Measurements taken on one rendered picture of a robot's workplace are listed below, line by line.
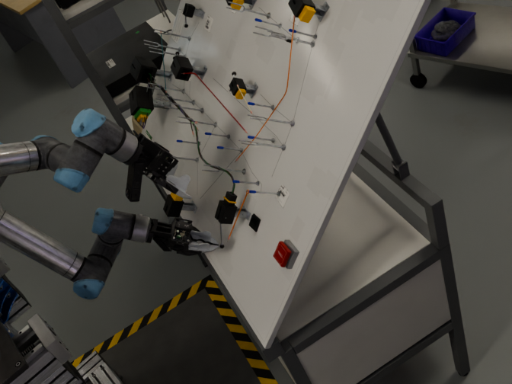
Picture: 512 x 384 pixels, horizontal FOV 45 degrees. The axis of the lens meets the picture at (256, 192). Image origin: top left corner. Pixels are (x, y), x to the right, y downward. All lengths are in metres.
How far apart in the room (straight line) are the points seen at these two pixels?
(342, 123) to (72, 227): 2.64
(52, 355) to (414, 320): 1.11
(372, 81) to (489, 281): 1.53
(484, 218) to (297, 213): 1.54
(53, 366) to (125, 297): 1.55
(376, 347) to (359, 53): 0.97
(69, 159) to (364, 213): 0.99
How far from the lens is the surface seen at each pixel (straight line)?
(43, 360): 1.79
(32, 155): 1.59
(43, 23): 5.04
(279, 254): 1.64
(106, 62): 2.75
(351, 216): 2.06
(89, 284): 1.76
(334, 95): 1.56
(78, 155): 1.52
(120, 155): 1.56
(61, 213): 4.07
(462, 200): 3.12
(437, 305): 2.13
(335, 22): 1.62
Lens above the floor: 2.32
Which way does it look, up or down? 42 degrees down
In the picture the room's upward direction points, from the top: 25 degrees counter-clockwise
